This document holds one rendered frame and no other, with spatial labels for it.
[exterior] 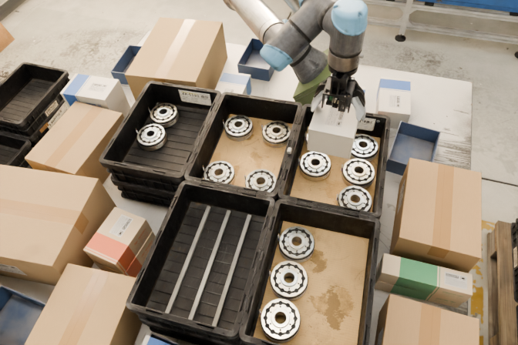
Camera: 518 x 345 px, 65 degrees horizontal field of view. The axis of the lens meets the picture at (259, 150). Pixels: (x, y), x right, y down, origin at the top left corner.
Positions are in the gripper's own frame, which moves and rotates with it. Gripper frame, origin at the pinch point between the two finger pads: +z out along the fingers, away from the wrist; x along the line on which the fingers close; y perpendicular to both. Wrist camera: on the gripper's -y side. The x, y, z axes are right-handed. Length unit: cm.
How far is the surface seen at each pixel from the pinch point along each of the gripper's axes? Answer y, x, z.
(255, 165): 5.1, -24.7, 27.8
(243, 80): -39, -45, 32
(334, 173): 0.7, 1.8, 27.8
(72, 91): -6, -105, 23
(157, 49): -36, -82, 21
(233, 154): 2.5, -33.9, 27.8
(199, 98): -15, -54, 22
